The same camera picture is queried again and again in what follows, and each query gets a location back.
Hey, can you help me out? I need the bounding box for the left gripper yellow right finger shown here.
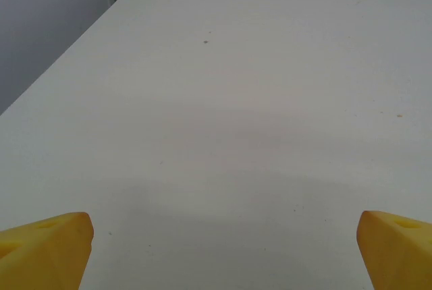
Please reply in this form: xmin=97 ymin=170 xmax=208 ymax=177
xmin=356 ymin=210 xmax=432 ymax=290

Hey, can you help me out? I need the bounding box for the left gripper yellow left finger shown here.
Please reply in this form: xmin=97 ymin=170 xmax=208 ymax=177
xmin=0 ymin=211 xmax=95 ymax=290

